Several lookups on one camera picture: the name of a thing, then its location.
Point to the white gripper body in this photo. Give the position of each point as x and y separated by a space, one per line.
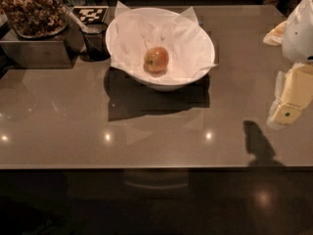
299 36

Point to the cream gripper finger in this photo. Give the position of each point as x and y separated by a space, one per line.
275 36
293 94

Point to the red yellow apple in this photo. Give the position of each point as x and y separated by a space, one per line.
156 60

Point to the white bowl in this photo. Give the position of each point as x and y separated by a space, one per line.
163 84

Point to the glass bowl of snacks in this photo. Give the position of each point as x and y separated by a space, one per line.
35 18

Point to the white paper liner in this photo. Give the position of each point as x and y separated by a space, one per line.
130 43

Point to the dark glass cup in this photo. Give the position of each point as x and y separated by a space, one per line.
95 41

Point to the black white marker card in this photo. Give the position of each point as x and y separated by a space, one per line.
91 14

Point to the metal spoon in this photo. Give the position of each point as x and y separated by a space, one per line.
72 16

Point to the dark metal box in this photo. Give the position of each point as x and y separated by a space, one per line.
56 52

